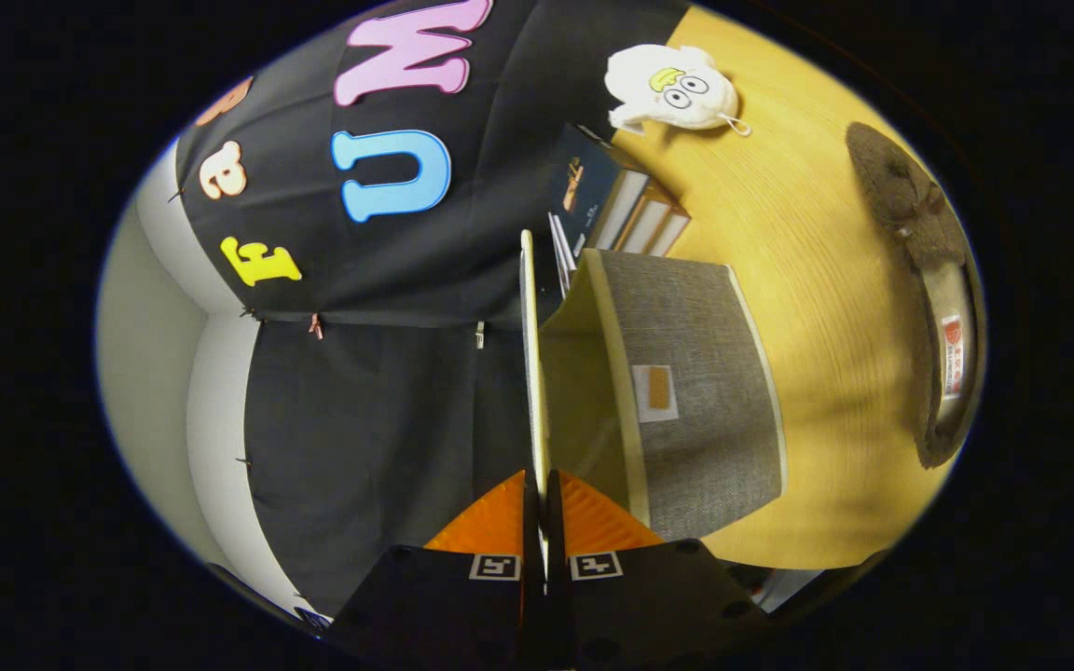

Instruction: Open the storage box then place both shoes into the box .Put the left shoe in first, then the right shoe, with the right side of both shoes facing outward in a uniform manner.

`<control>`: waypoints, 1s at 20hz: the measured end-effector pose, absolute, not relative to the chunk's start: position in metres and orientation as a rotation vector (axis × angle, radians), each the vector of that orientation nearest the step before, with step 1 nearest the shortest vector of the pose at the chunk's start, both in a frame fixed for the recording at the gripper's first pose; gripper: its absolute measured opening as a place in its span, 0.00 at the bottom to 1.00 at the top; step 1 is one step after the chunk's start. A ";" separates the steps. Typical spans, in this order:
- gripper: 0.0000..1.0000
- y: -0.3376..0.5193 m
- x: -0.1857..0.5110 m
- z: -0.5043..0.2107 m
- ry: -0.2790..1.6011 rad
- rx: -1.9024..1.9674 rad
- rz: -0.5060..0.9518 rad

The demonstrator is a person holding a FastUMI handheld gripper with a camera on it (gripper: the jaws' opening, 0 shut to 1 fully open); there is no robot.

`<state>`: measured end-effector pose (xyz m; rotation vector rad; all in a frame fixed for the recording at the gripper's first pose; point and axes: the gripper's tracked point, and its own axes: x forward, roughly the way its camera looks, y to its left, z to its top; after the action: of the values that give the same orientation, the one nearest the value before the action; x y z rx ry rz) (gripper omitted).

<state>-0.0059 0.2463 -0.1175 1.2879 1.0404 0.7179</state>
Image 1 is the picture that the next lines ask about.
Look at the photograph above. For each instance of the dark blue book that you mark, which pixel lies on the dark blue book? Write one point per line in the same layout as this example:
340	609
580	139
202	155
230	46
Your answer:
593	177

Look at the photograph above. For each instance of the grey fabric storage box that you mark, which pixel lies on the grey fabric storage box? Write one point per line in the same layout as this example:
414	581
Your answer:
714	373

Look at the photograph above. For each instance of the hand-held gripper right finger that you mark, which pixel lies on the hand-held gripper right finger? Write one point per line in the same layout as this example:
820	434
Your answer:
556	606

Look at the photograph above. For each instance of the brown fuzzy slipper shoe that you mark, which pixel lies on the brown fuzzy slipper shoe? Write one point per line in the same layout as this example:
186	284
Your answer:
901	196

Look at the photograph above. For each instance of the white plush toy with eyes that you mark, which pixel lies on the white plush toy with eyes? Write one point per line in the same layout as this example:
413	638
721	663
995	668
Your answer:
667	89

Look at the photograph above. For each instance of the thin white booklet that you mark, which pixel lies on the thin white booklet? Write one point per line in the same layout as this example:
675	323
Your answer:
563	256

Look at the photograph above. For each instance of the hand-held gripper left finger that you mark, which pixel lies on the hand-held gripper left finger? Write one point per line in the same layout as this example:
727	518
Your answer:
530	596

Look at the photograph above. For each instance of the brown book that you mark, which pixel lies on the brown book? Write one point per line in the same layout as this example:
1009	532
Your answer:
663	224

